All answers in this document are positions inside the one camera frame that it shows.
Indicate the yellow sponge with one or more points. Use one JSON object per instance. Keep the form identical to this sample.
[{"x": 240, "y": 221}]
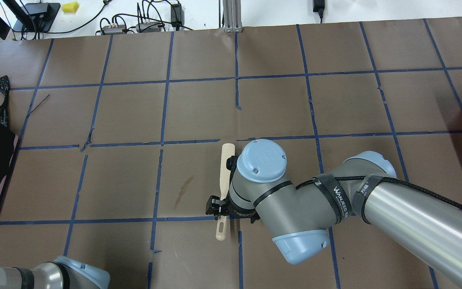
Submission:
[{"x": 70, "y": 7}]

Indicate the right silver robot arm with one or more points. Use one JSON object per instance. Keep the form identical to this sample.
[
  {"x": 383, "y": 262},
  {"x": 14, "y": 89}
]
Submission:
[{"x": 254, "y": 185}]

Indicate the aluminium frame post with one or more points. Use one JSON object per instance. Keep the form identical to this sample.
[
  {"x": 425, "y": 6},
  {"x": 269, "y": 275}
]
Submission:
[{"x": 232, "y": 16}]

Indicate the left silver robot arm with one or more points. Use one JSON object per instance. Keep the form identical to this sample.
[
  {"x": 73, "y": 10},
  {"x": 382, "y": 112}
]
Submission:
[{"x": 62, "y": 273}]

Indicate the beige hand brush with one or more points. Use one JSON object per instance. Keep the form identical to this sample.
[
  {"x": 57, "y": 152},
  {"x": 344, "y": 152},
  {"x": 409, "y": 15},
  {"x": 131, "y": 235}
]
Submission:
[{"x": 228, "y": 150}]

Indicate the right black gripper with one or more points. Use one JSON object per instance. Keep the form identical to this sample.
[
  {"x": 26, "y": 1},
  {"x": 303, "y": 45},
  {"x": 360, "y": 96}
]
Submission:
[{"x": 216, "y": 205}]

